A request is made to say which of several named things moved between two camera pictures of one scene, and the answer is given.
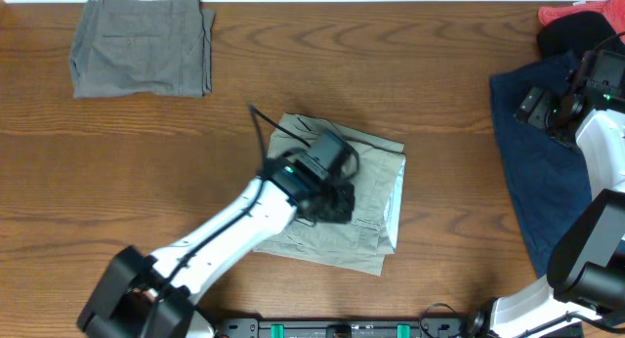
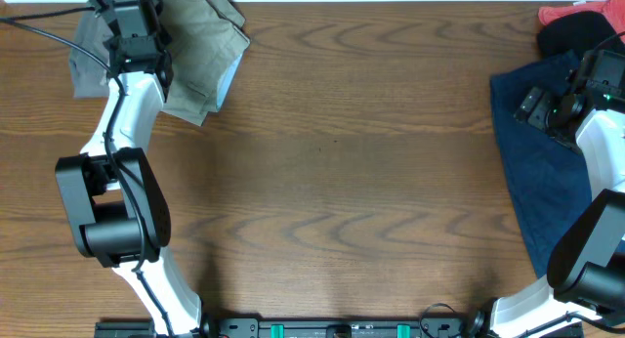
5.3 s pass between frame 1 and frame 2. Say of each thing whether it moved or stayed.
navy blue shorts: stayed
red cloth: stayed
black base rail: stayed
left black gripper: moved
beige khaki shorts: moved
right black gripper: stayed
